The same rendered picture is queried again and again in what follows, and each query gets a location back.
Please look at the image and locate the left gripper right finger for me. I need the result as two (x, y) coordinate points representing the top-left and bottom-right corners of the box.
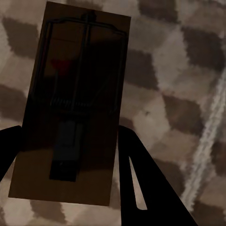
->
(118, 125), (198, 226)

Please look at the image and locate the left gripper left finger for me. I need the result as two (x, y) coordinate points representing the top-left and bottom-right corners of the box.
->
(0, 125), (22, 181)

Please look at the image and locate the mousetrap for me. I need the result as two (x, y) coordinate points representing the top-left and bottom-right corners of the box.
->
(8, 1), (131, 206)

